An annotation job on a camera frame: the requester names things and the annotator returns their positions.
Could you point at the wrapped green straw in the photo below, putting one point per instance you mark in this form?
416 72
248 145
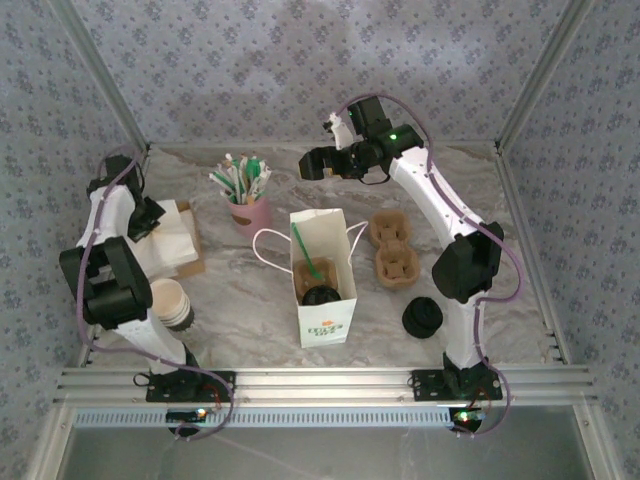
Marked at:
261 185
234 175
256 167
245 172
220 177

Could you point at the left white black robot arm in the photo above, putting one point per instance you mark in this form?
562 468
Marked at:
110 280

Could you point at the stack of paper cups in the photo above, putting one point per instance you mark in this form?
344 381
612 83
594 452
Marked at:
170 300

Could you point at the small LED circuit board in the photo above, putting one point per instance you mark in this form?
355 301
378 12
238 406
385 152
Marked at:
182 415
462 417

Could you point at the pink straw holder cup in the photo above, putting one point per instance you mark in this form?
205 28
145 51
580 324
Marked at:
252 220

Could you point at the stack of black lids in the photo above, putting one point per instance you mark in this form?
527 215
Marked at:
422 318

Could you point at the aluminium mounting rail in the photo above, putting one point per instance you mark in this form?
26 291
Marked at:
325 382

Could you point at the aluminium frame post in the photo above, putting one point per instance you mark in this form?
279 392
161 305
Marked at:
106 75
540 75

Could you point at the green plastic stir stick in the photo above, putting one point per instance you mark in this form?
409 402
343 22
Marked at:
303 247

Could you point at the white paper takeout bag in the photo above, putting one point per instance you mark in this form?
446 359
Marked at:
325 325

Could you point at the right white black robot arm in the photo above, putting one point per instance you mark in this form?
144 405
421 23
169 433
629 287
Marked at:
465 260

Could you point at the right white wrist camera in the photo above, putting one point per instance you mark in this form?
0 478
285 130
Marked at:
341 132

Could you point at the aluminium frame leg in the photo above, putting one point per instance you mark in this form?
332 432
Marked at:
50 450
597 450

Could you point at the cardboard cup carrier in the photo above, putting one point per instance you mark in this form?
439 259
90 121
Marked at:
302 272

